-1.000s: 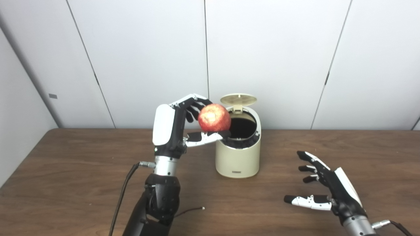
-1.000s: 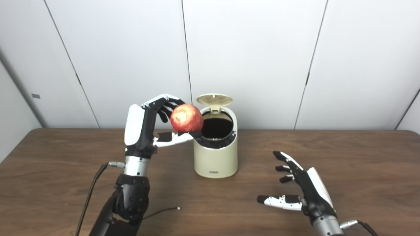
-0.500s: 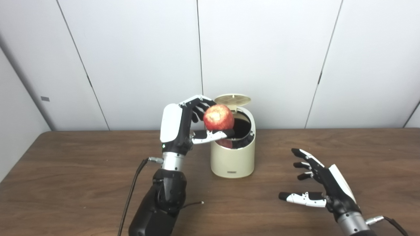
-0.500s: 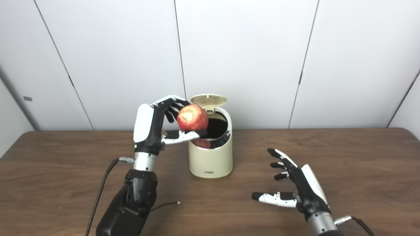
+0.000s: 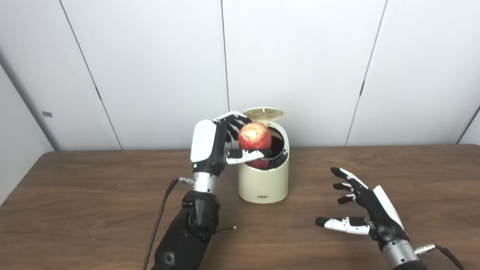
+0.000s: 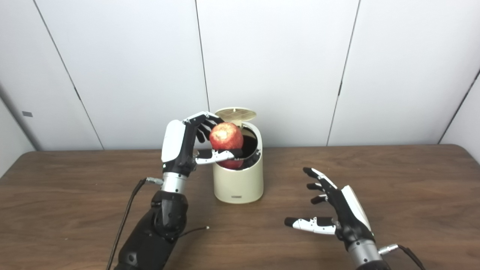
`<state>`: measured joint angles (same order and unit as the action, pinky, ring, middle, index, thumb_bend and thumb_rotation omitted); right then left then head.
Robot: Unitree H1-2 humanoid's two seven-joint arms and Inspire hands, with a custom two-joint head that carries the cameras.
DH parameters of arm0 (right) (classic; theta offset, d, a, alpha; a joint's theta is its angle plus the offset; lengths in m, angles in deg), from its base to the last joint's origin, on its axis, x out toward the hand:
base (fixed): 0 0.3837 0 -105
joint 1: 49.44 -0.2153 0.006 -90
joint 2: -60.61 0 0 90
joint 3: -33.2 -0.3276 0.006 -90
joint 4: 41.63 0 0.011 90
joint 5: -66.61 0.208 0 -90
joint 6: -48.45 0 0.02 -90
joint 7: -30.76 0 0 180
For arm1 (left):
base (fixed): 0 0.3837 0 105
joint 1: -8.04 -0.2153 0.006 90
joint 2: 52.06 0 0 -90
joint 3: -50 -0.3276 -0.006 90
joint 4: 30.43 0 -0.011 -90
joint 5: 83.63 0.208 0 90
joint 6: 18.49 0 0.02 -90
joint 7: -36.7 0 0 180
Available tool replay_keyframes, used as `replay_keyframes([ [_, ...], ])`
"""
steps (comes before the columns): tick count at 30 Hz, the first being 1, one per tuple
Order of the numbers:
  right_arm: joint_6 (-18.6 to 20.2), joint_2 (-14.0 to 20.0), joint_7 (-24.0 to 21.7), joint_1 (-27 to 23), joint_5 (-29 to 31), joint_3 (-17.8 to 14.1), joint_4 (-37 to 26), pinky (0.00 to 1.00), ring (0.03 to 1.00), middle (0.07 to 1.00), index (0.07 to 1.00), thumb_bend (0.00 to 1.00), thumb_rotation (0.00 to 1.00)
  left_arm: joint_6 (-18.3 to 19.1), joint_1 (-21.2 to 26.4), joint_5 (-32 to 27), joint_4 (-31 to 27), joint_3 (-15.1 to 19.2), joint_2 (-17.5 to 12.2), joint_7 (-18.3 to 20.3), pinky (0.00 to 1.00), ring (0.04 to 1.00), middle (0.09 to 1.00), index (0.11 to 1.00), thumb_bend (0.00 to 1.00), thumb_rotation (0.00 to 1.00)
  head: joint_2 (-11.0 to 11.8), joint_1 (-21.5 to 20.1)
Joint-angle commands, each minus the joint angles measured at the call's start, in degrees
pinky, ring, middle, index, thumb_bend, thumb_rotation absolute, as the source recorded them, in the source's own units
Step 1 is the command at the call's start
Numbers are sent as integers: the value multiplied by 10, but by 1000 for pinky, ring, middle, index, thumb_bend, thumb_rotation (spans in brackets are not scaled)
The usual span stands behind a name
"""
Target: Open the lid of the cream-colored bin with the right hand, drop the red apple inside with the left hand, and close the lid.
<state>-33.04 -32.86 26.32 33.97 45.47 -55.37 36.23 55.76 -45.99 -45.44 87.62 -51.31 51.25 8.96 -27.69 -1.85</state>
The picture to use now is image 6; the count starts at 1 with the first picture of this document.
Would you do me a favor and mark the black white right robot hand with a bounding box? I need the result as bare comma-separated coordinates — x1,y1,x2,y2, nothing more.
284,167,375,251

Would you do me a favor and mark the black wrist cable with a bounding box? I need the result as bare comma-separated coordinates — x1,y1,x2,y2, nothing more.
379,244,426,270
106,177,164,270

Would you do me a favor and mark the thin black white-tipped cable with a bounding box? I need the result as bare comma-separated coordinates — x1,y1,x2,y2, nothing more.
178,226,209,239

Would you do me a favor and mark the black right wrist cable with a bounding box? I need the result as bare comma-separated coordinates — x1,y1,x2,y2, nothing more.
379,244,426,270

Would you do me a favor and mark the cream round bin lid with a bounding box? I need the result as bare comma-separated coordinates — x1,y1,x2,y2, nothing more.
215,108,258,127

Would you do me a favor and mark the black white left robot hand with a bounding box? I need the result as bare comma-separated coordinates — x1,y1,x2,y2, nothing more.
161,111,244,177

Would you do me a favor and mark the cream-colored bin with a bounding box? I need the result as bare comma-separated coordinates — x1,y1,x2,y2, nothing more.
213,120,264,204

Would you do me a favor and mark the red apple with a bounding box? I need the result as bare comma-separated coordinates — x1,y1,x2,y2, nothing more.
209,122,244,170

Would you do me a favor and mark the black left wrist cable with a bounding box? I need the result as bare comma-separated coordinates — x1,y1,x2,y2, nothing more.
106,177,164,270

